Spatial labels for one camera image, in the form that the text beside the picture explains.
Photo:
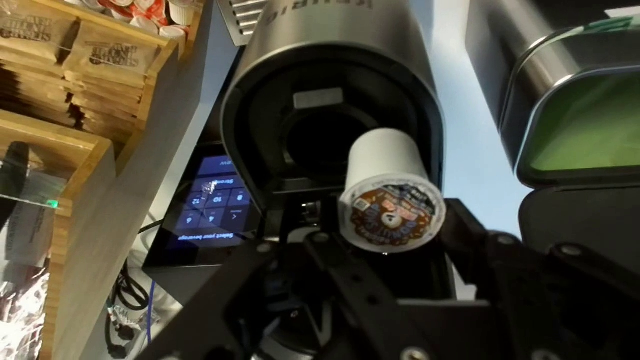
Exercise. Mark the brown sugar packets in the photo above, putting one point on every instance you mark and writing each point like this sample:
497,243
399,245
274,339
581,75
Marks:
80,67

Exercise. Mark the steel bin with black lid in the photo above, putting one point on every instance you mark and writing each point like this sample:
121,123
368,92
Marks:
573,113

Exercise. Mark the silver foil bag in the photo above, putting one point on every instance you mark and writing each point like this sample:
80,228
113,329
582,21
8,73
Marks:
21,312

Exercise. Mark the white coffee pod brown lid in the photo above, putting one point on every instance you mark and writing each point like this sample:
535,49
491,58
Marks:
387,193

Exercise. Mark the wooden condiment organizer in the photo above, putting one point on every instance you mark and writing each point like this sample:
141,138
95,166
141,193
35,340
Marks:
86,200

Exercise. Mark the black silver Keurig coffee maker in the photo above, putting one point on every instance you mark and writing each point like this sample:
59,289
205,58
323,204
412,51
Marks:
320,81

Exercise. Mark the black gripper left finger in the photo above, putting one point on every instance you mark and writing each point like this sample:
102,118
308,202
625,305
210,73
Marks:
301,306

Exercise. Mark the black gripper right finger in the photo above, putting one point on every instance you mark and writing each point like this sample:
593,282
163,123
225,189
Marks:
553,306

